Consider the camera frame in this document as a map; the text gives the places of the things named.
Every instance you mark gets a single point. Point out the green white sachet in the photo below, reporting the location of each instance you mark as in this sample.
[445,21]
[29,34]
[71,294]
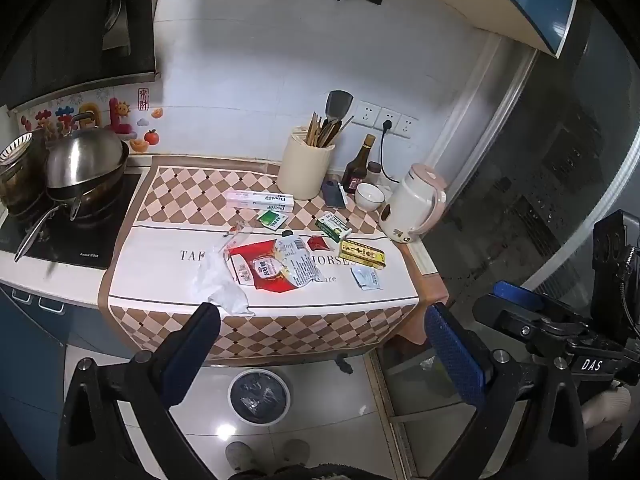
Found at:
[271,219]

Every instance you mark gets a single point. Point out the small seasoning jar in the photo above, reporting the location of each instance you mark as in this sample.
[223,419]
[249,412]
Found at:
[374,172]

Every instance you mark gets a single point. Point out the red sachet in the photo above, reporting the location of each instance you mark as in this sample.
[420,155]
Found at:
[318,243]

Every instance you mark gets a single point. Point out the checkered brown white cloth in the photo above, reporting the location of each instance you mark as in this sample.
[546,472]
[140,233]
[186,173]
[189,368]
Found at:
[165,270]

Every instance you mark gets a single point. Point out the striped rim bowl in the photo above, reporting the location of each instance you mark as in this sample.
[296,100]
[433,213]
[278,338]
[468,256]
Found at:
[15,147]

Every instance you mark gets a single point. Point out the grey fuzzy slipper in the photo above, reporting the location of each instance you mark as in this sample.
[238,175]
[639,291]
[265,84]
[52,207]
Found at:
[296,454]
[242,457]

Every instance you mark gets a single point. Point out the yellow flat box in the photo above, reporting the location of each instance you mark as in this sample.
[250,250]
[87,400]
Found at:
[362,254]

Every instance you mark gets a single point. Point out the cream utensil holder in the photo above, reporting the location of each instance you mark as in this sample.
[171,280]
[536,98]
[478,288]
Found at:
[302,170]

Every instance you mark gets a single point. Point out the green white small box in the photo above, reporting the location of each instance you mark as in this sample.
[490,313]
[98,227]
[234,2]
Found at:
[332,226]

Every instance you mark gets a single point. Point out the blue white sachet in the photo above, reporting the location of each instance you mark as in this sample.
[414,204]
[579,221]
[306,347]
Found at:
[366,278]

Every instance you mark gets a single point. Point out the bundle of wooden chopsticks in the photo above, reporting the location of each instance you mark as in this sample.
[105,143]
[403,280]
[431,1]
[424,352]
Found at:
[317,132]

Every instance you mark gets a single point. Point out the person's right forearm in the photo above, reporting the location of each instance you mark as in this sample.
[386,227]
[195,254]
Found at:
[605,407]

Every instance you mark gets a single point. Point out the dark cooking pot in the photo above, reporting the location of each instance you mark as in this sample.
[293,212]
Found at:
[20,185]

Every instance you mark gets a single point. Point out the white ceramic bowl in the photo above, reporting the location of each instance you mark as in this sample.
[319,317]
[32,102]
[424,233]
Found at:
[370,197]

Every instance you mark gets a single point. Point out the white bin with black liner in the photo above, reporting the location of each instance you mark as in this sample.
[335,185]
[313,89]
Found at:
[259,397]

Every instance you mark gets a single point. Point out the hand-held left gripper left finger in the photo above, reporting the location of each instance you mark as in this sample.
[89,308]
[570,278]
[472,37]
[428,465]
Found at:
[192,345]

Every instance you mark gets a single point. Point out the black spatula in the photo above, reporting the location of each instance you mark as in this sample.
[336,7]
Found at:
[339,102]

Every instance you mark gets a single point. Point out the small clear wrapper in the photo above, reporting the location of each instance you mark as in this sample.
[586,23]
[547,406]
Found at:
[235,235]

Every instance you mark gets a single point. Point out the clear printed pouch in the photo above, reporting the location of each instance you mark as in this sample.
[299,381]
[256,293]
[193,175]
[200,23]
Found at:
[300,260]

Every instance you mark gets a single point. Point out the crumpled white plastic wrapper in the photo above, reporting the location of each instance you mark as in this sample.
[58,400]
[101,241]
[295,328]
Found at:
[220,282]

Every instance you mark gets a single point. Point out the colourful wall stickers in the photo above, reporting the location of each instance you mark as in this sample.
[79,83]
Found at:
[120,120]

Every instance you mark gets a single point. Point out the red food bag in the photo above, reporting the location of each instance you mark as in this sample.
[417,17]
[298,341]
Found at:
[255,267]

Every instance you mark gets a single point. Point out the steel wok lid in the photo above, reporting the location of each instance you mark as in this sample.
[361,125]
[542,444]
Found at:
[82,157]

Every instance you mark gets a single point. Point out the white pink electric kettle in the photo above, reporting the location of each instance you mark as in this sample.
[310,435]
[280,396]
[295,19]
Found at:
[407,205]

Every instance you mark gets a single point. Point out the glass sliding door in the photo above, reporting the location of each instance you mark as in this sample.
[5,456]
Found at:
[550,160]

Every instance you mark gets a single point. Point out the black induction cooktop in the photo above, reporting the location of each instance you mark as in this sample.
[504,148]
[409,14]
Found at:
[90,240]

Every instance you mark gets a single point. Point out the black range hood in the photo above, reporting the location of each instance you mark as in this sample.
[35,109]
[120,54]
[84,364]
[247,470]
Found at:
[75,25]

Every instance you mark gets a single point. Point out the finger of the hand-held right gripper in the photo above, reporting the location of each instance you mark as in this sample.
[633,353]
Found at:
[520,295]
[525,330]

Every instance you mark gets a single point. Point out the white toothpaste box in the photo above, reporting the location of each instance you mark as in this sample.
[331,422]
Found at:
[260,202]

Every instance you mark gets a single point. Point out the dark blue phone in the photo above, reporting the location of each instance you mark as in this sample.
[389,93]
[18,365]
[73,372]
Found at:
[334,194]

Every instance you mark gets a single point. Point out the white wall socket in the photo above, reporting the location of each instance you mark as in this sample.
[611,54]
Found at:
[387,120]
[366,114]
[407,126]

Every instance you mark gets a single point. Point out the dark sauce bottle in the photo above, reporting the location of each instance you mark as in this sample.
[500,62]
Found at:
[356,170]

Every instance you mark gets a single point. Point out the steel wok with lid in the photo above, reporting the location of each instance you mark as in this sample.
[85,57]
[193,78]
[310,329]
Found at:
[100,190]

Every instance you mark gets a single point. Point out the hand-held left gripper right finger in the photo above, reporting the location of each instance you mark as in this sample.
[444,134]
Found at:
[452,355]

